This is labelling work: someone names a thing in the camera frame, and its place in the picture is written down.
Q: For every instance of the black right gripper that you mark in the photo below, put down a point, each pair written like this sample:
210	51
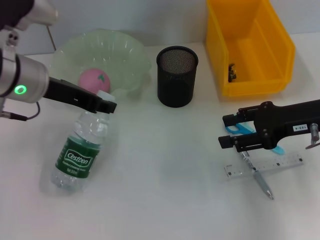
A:
282	122

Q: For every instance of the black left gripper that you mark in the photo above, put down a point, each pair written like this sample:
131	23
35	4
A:
72	96

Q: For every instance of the blue scissors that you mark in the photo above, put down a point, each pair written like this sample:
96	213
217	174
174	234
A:
235	128

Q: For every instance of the pink toy peach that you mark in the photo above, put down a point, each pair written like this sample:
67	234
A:
92	80

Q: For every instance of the green plastic wrapper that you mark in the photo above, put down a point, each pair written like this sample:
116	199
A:
232	73

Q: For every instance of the clear green-label water bottle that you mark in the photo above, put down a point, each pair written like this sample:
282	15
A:
77	160

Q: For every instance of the pale green glass fruit bowl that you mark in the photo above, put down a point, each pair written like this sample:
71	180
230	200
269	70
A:
112	50

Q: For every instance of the silver clear ballpoint pen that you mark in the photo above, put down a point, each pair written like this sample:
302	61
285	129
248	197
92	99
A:
262	185

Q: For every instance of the transparent plastic ruler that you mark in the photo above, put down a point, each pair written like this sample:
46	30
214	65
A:
287	161

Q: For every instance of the black mesh pen holder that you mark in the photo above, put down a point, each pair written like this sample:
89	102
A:
176	85

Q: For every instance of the yellow plastic storage bin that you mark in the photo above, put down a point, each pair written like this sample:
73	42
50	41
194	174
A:
262	50

